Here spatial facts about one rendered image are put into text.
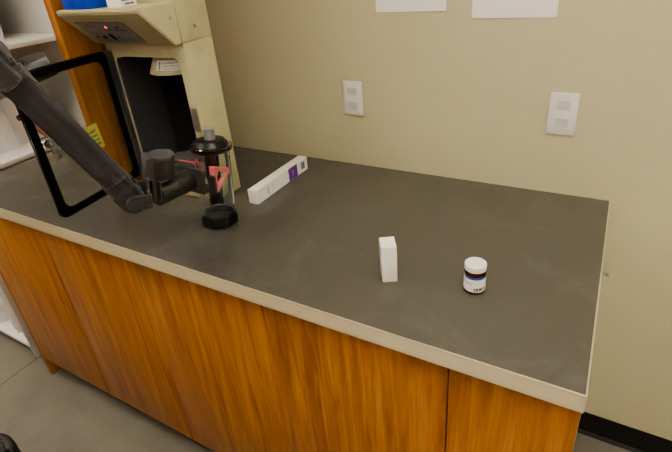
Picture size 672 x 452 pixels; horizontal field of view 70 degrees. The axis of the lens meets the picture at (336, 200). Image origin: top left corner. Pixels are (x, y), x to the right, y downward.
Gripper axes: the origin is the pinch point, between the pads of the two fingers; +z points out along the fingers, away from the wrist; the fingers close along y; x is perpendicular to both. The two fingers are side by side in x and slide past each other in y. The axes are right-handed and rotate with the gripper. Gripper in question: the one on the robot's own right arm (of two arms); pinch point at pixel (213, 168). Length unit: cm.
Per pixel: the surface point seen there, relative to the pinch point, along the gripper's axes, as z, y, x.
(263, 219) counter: 5.9, -10.7, 15.6
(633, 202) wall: 52, -100, 10
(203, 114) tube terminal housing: 9.2, 10.2, -11.3
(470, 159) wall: 52, -56, 5
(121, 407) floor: -8, 61, 113
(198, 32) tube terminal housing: 12.0, 10.8, -33.0
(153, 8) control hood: -1.6, 11.1, -39.7
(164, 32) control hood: 0.5, 10.9, -34.1
